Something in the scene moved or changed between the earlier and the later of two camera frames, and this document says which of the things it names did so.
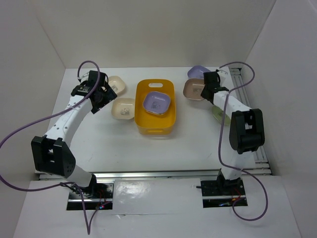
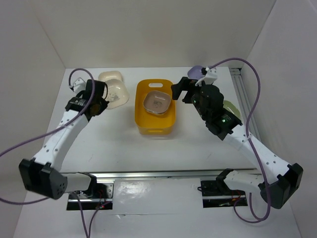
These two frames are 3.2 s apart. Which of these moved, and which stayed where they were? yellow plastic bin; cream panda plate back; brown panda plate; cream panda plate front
Moved: cream panda plate front; cream panda plate back; brown panda plate
Stayed: yellow plastic bin
